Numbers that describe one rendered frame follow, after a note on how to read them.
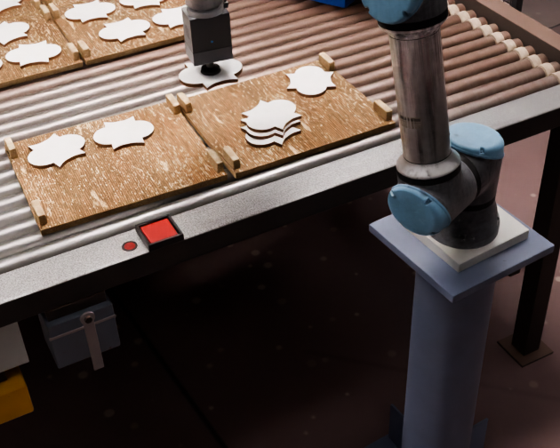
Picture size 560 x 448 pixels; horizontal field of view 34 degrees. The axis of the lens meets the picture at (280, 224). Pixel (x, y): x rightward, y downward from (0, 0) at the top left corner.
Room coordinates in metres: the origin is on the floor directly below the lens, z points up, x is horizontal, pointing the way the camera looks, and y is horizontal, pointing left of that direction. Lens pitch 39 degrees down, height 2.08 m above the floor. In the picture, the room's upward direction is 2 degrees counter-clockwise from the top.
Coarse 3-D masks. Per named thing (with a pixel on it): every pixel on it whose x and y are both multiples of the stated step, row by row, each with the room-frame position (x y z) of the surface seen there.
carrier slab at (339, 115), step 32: (320, 64) 2.06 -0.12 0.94; (192, 96) 1.93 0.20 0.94; (224, 96) 1.92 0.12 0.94; (256, 96) 1.92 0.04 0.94; (288, 96) 1.91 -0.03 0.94; (320, 96) 1.90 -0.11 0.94; (352, 96) 1.90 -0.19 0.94; (224, 128) 1.78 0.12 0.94; (320, 128) 1.76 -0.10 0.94; (352, 128) 1.76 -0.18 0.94; (384, 128) 1.76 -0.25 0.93; (224, 160) 1.65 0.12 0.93; (256, 160) 1.64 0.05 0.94; (288, 160) 1.65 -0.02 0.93
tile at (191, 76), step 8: (192, 64) 1.73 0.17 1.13; (224, 64) 1.72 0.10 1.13; (232, 64) 1.72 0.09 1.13; (240, 64) 1.72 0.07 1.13; (184, 72) 1.70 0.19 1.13; (192, 72) 1.70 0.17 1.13; (200, 72) 1.69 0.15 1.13; (224, 72) 1.69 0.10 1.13; (232, 72) 1.69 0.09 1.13; (240, 72) 1.70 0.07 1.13; (184, 80) 1.66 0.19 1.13; (192, 80) 1.66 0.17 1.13; (200, 80) 1.66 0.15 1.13; (208, 80) 1.66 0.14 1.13; (216, 80) 1.66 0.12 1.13; (224, 80) 1.66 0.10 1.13; (232, 80) 1.66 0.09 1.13; (208, 88) 1.63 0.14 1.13
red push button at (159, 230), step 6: (156, 222) 1.45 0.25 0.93; (162, 222) 1.45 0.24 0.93; (168, 222) 1.45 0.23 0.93; (144, 228) 1.43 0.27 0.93; (150, 228) 1.43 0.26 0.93; (156, 228) 1.43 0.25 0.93; (162, 228) 1.43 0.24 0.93; (168, 228) 1.43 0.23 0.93; (144, 234) 1.41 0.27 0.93; (150, 234) 1.41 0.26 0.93; (156, 234) 1.41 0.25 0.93; (162, 234) 1.41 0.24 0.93; (168, 234) 1.41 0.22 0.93; (174, 234) 1.41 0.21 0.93; (150, 240) 1.39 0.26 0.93; (156, 240) 1.39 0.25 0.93
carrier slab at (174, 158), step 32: (96, 128) 1.80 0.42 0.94; (160, 128) 1.79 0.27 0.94; (192, 128) 1.78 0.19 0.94; (96, 160) 1.67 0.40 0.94; (128, 160) 1.66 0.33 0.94; (160, 160) 1.66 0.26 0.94; (192, 160) 1.65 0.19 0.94; (32, 192) 1.56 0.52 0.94; (64, 192) 1.56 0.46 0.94; (96, 192) 1.55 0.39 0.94; (128, 192) 1.55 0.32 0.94; (160, 192) 1.54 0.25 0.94; (64, 224) 1.45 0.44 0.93
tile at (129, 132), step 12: (132, 120) 1.81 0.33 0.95; (96, 132) 1.77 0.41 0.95; (108, 132) 1.77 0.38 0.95; (120, 132) 1.76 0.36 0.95; (132, 132) 1.76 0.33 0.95; (144, 132) 1.76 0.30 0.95; (96, 144) 1.73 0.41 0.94; (108, 144) 1.72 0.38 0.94; (120, 144) 1.72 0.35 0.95; (132, 144) 1.72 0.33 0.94; (144, 144) 1.72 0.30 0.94
